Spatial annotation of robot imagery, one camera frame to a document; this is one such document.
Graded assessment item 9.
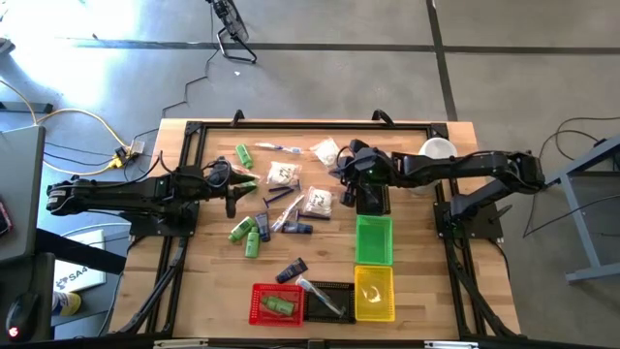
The black fan cable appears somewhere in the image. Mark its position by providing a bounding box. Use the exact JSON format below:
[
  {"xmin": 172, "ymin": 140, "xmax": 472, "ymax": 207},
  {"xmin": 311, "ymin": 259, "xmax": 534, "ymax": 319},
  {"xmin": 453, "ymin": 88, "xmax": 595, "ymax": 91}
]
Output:
[{"xmin": 130, "ymin": 4, "xmax": 219, "ymax": 146}]

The green plastic basket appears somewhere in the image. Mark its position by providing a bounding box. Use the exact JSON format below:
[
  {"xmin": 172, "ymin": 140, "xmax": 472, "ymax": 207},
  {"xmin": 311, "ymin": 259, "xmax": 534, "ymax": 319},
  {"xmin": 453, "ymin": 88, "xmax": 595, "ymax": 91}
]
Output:
[{"xmin": 354, "ymin": 214, "xmax": 394, "ymax": 267}]

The white green wipes canister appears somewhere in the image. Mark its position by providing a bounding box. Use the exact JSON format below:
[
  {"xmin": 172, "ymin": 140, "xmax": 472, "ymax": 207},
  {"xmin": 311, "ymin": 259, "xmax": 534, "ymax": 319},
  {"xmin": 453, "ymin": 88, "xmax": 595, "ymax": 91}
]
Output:
[{"xmin": 409, "ymin": 137, "xmax": 459, "ymax": 195}]

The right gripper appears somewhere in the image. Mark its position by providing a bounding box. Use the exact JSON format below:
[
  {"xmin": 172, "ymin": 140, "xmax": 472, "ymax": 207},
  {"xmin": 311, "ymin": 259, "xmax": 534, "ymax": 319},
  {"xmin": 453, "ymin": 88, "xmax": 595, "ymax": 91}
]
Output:
[{"xmin": 330, "ymin": 139, "xmax": 396, "ymax": 208}]

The dark blue DSC tube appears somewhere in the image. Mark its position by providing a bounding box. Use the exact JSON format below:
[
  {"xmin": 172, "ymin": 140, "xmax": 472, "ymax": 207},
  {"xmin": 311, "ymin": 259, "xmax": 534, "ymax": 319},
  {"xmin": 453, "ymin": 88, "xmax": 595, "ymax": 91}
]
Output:
[{"xmin": 274, "ymin": 257, "xmax": 309, "ymax": 285}]

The white printed box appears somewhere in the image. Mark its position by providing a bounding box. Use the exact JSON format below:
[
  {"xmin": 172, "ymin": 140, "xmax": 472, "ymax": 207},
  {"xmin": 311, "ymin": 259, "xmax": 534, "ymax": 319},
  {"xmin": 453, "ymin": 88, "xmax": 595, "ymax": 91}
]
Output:
[{"xmin": 51, "ymin": 228, "xmax": 108, "ymax": 294}]

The yellow white container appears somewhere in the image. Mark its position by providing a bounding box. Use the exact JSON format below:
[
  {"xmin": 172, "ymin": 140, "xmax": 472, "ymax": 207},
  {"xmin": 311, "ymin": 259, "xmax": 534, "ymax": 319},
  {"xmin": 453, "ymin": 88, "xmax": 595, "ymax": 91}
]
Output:
[{"xmin": 50, "ymin": 290, "xmax": 82, "ymax": 317}]

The black desk crossbar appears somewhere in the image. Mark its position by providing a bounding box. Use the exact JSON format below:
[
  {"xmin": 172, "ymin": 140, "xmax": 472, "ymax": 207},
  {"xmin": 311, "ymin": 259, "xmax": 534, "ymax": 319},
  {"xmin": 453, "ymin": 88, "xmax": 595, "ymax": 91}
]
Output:
[{"xmin": 33, "ymin": 226, "xmax": 128, "ymax": 276}]

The silver metal bracket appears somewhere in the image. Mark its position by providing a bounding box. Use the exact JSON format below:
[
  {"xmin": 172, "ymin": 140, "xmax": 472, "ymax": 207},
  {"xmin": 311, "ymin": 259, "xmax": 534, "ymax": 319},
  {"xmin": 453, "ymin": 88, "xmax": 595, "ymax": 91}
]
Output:
[
  {"xmin": 423, "ymin": 340, "xmax": 481, "ymax": 349},
  {"xmin": 153, "ymin": 338, "xmax": 209, "ymax": 349}
]

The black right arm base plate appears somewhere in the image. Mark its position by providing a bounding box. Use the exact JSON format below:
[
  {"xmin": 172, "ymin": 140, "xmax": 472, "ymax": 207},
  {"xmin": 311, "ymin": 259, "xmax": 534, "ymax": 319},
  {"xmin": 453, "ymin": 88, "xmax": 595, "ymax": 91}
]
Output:
[{"xmin": 433, "ymin": 201, "xmax": 505, "ymax": 241}]

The grey metal table frame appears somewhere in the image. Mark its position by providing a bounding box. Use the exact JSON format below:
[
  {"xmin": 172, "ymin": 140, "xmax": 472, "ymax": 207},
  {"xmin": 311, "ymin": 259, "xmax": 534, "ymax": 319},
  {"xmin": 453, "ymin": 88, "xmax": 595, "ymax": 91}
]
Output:
[{"xmin": 546, "ymin": 135, "xmax": 620, "ymax": 285}]

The clear bag of cotton balls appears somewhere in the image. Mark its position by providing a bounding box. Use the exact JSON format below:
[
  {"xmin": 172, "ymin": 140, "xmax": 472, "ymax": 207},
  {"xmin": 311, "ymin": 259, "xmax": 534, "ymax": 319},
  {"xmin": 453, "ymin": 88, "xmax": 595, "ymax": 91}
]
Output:
[{"xmin": 309, "ymin": 137, "xmax": 343, "ymax": 168}]

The dark red-edged device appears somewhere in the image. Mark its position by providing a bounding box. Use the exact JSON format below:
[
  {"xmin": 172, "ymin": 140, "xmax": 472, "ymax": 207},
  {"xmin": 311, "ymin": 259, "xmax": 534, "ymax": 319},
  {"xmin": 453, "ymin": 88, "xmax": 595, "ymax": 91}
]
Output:
[{"xmin": 0, "ymin": 196, "xmax": 14, "ymax": 238}]

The yellow floor cable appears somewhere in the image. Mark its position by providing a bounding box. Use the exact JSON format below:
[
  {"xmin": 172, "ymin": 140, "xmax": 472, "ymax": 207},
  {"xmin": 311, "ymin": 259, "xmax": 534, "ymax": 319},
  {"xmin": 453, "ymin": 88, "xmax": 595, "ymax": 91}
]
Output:
[{"xmin": 0, "ymin": 79, "xmax": 135, "ymax": 176}]

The grey dark-capped tube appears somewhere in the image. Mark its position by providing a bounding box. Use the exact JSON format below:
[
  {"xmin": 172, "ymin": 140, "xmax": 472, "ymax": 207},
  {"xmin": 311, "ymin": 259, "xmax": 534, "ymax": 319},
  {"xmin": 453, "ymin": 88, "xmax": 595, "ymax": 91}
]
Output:
[{"xmin": 254, "ymin": 211, "xmax": 272, "ymax": 243}]

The grey desk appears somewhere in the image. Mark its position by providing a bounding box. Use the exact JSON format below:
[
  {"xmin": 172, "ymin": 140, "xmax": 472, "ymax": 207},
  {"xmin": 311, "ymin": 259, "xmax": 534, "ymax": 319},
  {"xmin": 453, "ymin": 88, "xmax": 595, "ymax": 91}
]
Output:
[{"xmin": 0, "ymin": 124, "xmax": 47, "ymax": 266}]

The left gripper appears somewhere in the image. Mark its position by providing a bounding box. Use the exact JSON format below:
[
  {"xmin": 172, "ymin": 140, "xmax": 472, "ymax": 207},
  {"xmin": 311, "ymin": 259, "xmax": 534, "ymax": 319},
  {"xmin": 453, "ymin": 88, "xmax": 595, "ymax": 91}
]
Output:
[{"xmin": 201, "ymin": 157, "xmax": 257, "ymax": 219}]

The black floor fan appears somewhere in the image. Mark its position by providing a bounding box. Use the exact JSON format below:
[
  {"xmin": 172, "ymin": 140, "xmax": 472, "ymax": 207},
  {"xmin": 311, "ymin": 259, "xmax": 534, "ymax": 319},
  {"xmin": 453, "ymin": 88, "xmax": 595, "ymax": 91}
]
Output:
[{"xmin": 205, "ymin": 0, "xmax": 259, "ymax": 65}]

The yellow plastic basket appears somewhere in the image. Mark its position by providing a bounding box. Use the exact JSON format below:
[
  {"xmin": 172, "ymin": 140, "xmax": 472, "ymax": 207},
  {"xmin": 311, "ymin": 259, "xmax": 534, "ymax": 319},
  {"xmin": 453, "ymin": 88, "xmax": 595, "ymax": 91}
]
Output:
[{"xmin": 354, "ymin": 264, "xmax": 396, "ymax": 323}]

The black side desk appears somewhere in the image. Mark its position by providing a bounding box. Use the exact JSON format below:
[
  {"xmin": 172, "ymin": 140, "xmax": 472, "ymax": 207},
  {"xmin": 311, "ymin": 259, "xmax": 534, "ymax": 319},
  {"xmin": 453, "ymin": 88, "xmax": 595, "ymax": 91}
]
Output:
[{"xmin": 0, "ymin": 251, "xmax": 57, "ymax": 343}]

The red plastic basket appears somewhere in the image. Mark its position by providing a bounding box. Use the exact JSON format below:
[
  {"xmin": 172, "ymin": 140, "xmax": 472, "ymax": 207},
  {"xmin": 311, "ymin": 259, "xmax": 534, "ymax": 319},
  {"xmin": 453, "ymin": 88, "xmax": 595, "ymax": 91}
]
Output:
[{"xmin": 248, "ymin": 282, "xmax": 305, "ymax": 328}]

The black flat floor bar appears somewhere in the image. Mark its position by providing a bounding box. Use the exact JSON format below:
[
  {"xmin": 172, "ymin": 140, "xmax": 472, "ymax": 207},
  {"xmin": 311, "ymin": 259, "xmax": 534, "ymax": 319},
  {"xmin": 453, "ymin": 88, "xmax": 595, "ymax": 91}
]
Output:
[{"xmin": 0, "ymin": 101, "xmax": 54, "ymax": 113}]

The black plastic basket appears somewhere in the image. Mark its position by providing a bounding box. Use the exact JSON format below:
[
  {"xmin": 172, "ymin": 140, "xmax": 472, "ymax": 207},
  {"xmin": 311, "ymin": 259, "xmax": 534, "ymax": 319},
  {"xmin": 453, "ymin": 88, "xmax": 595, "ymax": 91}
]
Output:
[
  {"xmin": 356, "ymin": 185, "xmax": 392, "ymax": 217},
  {"xmin": 302, "ymin": 279, "xmax": 357, "ymax": 325}
]

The black computer mouse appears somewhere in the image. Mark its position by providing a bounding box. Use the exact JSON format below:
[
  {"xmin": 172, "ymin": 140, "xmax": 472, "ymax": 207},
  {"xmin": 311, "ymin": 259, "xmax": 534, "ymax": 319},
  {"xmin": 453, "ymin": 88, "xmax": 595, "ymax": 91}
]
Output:
[{"xmin": 4, "ymin": 290, "xmax": 41, "ymax": 343}]

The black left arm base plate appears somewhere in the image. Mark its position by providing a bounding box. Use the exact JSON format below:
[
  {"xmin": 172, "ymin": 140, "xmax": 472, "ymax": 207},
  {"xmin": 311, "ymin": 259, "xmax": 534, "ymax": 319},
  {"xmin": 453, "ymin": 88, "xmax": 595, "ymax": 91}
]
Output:
[{"xmin": 128, "ymin": 201, "xmax": 201, "ymax": 238}]

